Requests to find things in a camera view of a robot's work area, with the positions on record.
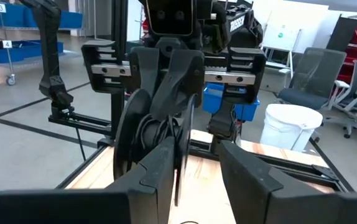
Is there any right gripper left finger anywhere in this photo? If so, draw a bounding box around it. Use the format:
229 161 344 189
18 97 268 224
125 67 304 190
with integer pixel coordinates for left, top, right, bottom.
0 136 176 224

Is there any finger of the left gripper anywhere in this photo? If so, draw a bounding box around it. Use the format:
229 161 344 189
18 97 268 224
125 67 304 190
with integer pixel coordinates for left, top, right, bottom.
129 45 161 100
149 49 205 123

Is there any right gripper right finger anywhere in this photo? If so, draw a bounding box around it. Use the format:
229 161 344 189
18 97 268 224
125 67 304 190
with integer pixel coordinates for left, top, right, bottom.
218 139 357 224

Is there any black cord spool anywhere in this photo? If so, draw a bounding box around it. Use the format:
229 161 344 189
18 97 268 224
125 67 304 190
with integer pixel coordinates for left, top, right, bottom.
113 88 197 208

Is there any blue plastic crate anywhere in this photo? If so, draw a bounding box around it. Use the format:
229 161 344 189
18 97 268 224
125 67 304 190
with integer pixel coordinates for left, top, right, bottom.
202 82 261 123

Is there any blue shelf bin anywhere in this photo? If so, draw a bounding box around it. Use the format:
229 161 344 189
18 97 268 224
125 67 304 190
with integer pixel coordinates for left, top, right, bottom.
24 8 84 30
0 39 65 65
0 0 27 29

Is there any white bagged bin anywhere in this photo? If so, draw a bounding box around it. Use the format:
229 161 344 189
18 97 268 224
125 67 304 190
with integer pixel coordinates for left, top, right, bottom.
259 103 324 153

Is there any whiteboard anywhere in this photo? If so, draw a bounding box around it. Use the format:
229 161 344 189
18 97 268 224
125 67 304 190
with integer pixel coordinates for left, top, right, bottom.
261 2 331 53

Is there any black mesh office chair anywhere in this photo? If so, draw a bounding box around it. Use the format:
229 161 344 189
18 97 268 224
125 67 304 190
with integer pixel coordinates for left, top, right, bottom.
277 47 348 112

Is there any black aluminium table frame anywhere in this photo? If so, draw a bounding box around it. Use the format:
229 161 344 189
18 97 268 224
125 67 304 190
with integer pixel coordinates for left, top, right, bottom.
47 0 356 194

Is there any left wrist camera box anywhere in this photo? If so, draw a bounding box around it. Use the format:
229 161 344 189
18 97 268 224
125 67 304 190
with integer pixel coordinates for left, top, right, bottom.
146 0 195 37

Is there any wire shelf cart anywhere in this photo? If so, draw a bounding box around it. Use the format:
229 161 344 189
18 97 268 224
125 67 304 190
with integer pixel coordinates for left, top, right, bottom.
0 0 85 88

